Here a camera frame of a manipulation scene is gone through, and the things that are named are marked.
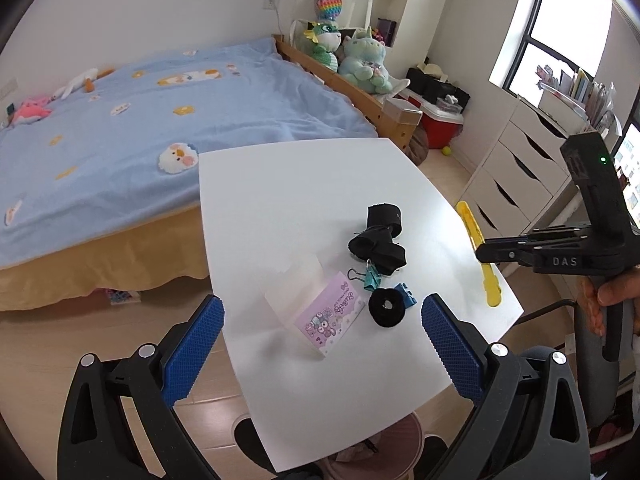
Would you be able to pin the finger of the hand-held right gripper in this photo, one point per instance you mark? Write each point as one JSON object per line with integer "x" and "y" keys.
{"x": 505, "y": 257}
{"x": 550, "y": 235}

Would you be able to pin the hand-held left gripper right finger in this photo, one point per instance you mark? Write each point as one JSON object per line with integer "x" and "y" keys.
{"x": 450, "y": 350}

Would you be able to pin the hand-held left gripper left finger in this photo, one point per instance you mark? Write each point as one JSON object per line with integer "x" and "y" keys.
{"x": 195, "y": 350}

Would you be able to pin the yellow hair claw clip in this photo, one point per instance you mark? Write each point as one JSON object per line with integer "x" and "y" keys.
{"x": 470, "y": 220}

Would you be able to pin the pink trash bin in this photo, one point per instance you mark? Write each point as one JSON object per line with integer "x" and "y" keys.
{"x": 400, "y": 440}

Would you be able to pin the person's right hand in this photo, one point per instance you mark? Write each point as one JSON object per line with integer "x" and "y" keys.
{"x": 620, "y": 287}

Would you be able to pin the computer monitor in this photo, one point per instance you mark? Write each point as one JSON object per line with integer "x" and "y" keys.
{"x": 630, "y": 160}

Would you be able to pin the blue binder clip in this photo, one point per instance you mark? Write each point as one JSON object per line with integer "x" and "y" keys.
{"x": 406, "y": 294}

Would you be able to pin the white drawer cabinet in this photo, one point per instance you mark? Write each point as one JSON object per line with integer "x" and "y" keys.
{"x": 515, "y": 170}

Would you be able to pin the black hair scrunchie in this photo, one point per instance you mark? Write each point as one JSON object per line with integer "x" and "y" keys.
{"x": 374, "y": 312}

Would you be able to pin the black chair base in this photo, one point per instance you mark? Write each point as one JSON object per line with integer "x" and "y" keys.
{"x": 247, "y": 437}

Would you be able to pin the row of books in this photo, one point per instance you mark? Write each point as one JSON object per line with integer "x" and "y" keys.
{"x": 580, "y": 92}

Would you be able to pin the teal binder clip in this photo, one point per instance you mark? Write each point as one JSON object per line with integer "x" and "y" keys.
{"x": 371, "y": 280}

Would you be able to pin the black face mask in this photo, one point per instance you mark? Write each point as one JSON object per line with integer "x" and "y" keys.
{"x": 380, "y": 255}

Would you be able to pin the pink printed box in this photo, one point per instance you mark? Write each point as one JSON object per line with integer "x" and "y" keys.
{"x": 332, "y": 315}

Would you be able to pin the beige bed skirt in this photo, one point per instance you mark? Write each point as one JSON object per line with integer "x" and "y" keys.
{"x": 100, "y": 265}

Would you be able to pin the black fabric sleeve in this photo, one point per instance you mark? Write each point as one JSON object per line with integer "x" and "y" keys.
{"x": 382, "y": 215}

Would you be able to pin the brown bean bag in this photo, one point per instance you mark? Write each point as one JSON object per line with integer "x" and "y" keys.
{"x": 419, "y": 145}

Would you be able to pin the red cooler box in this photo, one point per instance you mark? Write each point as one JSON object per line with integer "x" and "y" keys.
{"x": 440, "y": 130}

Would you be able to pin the clear plastic corner guard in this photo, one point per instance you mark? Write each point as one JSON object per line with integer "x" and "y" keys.
{"x": 402, "y": 112}

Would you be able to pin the window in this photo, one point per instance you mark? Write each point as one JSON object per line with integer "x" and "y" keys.
{"x": 560, "y": 20}

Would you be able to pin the black storage bag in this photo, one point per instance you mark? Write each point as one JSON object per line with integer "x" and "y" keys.
{"x": 425, "y": 87}

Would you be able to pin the bed with blue blanket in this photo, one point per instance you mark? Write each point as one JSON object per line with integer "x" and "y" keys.
{"x": 125, "y": 160}

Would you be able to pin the beige hat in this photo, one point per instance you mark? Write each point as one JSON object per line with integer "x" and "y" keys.
{"x": 430, "y": 69}

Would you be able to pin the mint unicorn plush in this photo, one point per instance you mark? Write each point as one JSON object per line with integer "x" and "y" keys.
{"x": 362, "y": 60}

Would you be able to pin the purple box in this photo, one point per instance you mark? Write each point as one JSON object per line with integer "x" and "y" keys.
{"x": 386, "y": 31}

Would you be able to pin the dark green dragon plush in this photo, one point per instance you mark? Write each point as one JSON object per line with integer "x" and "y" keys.
{"x": 322, "y": 45}

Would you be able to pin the white loop fan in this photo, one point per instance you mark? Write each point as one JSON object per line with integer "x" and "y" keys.
{"x": 356, "y": 10}

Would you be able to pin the pink plush toy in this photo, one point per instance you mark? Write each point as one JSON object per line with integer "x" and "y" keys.
{"x": 30, "y": 111}

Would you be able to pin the white goose plush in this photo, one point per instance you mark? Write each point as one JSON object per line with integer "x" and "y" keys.
{"x": 75, "y": 85}

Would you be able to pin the wooden bed frame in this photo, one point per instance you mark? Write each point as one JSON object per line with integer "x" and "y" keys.
{"x": 360, "y": 95}

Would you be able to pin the white wall shelf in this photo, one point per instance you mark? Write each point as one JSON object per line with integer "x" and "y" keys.
{"x": 415, "y": 10}

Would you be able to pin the white wall socket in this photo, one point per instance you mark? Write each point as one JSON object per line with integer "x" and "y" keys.
{"x": 272, "y": 2}

